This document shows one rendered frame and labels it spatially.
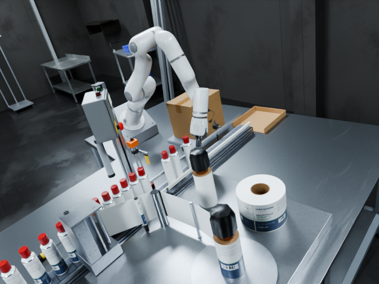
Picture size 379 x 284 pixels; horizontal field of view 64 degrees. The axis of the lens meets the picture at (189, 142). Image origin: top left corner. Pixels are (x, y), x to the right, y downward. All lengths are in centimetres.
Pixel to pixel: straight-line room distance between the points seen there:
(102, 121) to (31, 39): 723
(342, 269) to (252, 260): 94
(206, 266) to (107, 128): 69
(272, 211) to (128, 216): 61
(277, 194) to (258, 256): 25
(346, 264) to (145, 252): 122
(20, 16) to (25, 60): 97
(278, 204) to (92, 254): 75
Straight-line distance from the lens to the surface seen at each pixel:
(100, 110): 133
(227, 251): 106
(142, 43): 172
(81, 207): 128
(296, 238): 130
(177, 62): 164
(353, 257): 214
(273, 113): 236
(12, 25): 843
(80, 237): 125
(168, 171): 160
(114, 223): 141
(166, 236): 139
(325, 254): 132
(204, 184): 137
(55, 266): 143
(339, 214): 148
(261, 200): 124
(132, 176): 147
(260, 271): 119
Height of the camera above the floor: 183
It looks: 28 degrees down
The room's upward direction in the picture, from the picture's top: 13 degrees counter-clockwise
